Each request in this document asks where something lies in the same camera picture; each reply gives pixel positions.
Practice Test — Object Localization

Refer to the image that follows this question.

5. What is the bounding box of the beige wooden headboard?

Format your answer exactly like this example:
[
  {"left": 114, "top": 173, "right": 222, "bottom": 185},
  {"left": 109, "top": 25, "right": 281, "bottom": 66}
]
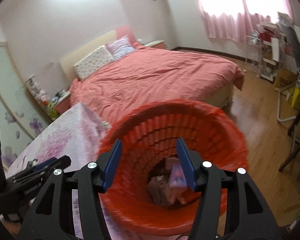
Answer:
[{"left": 60, "top": 30, "right": 116, "bottom": 82}]

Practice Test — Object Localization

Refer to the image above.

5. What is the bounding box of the bed with coral duvet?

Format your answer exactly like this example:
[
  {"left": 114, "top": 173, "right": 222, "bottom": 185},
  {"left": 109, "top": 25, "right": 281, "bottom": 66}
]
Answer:
[{"left": 70, "top": 43, "right": 244, "bottom": 124}]

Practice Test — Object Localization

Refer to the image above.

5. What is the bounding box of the pink striped pillow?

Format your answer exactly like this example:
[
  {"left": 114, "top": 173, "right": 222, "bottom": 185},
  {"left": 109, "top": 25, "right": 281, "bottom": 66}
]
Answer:
[{"left": 105, "top": 35, "right": 135, "bottom": 60}]

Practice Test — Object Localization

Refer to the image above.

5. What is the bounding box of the pink right nightstand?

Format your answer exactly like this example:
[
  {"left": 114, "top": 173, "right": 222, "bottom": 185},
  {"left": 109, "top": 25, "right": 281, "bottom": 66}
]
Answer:
[{"left": 144, "top": 40, "right": 166, "bottom": 49}]

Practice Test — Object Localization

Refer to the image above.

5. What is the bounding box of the floral purple table cloth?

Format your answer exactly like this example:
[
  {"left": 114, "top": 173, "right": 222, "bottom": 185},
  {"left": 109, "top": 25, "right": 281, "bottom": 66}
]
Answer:
[{"left": 5, "top": 101, "right": 111, "bottom": 240}]

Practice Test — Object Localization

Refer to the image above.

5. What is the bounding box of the pink nightstand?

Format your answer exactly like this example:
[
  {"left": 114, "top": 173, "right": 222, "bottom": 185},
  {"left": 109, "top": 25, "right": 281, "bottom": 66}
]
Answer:
[
  {"left": 51, "top": 89, "right": 70, "bottom": 115},
  {"left": 144, "top": 40, "right": 166, "bottom": 49}
]

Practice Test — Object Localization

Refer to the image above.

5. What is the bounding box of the white wire rack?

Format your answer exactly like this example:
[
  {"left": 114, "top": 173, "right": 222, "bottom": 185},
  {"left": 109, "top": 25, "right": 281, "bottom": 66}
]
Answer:
[{"left": 245, "top": 36, "right": 262, "bottom": 77}]

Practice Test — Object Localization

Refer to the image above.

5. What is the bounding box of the blue tissue pack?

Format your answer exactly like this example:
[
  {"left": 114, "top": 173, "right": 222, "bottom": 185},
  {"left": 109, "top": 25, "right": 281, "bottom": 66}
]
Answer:
[{"left": 168, "top": 163, "right": 187, "bottom": 189}]

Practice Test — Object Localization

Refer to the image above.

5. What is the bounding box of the plush toy stack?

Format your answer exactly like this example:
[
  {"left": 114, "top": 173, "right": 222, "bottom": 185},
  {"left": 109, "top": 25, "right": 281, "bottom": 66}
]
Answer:
[{"left": 26, "top": 74, "right": 60, "bottom": 121}]

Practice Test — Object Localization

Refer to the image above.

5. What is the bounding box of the yellow snack bag wrapper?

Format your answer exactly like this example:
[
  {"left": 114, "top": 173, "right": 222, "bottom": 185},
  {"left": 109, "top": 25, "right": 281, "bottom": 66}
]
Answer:
[{"left": 147, "top": 154, "right": 188, "bottom": 206}]

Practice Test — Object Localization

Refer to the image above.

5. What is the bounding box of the pink window curtain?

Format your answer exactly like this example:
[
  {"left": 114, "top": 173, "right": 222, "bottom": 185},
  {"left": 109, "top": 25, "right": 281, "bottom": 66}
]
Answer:
[{"left": 191, "top": 0, "right": 293, "bottom": 45}]

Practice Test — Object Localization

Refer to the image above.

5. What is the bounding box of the floral sliding wardrobe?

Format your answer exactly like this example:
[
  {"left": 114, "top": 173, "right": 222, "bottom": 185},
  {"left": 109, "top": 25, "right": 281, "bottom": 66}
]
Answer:
[{"left": 0, "top": 43, "right": 51, "bottom": 169}]

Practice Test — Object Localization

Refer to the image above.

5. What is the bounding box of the white metal chair frame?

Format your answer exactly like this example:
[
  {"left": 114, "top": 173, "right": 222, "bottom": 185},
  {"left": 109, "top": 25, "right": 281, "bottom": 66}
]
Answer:
[{"left": 276, "top": 81, "right": 300, "bottom": 123}]

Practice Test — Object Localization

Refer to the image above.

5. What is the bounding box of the white floral pillow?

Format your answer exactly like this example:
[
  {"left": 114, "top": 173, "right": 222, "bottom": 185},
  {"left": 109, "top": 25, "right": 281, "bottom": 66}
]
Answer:
[{"left": 74, "top": 45, "right": 114, "bottom": 80}]

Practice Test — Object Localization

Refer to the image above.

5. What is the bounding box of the cardboard box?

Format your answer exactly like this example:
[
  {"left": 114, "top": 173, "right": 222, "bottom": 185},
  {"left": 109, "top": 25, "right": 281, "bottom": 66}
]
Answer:
[{"left": 274, "top": 68, "right": 297, "bottom": 89}]

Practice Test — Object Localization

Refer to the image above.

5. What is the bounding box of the pink left nightstand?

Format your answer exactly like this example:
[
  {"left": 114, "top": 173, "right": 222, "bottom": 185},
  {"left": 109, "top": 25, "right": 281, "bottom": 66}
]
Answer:
[{"left": 51, "top": 89, "right": 70, "bottom": 115}]

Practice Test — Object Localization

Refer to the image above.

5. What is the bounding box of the red plastic trash basket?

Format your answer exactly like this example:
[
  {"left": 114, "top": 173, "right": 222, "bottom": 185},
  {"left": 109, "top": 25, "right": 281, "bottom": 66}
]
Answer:
[{"left": 100, "top": 100, "right": 248, "bottom": 236}]

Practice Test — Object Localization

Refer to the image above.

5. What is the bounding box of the white storage cart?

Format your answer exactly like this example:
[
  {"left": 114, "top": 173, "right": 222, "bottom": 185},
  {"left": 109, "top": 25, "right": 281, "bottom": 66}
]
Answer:
[{"left": 257, "top": 22, "right": 286, "bottom": 83}]

